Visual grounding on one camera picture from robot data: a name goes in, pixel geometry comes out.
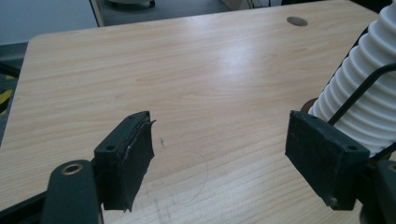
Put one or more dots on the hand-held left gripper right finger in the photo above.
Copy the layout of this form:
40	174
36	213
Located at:
323	155

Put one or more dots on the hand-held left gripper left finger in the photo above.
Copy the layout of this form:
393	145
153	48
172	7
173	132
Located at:
121	168

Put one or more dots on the stack of white coasters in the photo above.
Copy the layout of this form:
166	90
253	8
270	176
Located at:
351	71

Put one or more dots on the yellow black striped object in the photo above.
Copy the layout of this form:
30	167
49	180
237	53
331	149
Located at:
4	96

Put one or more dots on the grey round table grommet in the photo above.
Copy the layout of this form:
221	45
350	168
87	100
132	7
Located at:
297	21

